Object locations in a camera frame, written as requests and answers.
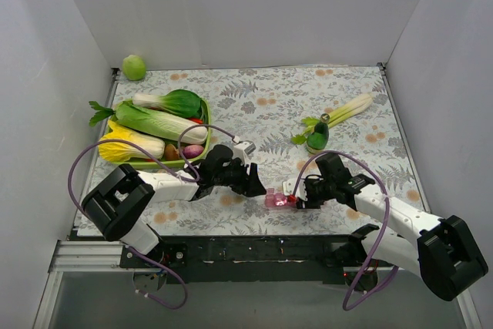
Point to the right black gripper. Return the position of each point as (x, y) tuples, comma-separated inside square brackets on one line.
[(309, 194)]

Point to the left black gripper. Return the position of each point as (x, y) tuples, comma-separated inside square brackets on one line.
[(242, 176)]

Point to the pink weekly pill organizer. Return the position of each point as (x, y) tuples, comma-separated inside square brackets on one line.
[(276, 199)]

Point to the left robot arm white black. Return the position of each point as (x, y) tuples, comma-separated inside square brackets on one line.
[(115, 206)]

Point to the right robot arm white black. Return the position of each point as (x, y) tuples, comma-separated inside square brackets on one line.
[(441, 251)]

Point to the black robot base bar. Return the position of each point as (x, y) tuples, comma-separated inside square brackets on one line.
[(323, 258)]

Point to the green glass bottle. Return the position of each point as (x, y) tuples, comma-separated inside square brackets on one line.
[(318, 139)]

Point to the floral table mat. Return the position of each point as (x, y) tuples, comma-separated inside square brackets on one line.
[(267, 106)]

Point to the celery stalk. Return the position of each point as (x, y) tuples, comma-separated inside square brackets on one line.
[(348, 110)]

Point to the purple onion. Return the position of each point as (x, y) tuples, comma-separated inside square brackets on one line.
[(193, 151)]

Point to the red chili pepper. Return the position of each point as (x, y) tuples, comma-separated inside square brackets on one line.
[(196, 121)]

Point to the brown mushroom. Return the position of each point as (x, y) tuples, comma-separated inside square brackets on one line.
[(172, 153)]

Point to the green plastic tray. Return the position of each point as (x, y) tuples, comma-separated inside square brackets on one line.
[(142, 164)]

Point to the bok choy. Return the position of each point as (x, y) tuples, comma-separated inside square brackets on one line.
[(179, 102)]

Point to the green napa cabbage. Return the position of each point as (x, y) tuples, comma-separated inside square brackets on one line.
[(159, 124)]

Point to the yellow napa cabbage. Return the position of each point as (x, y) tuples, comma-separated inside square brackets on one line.
[(122, 151)]

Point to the round green cabbage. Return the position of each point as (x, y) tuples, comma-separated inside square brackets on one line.
[(133, 67)]

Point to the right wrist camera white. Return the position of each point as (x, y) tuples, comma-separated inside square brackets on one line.
[(288, 187)]

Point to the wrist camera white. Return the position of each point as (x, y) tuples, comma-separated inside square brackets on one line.
[(288, 187), (243, 150)]

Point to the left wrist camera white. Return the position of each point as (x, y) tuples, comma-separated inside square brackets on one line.
[(243, 150)]

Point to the aluminium frame rail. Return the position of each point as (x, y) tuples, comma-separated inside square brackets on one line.
[(74, 256)]

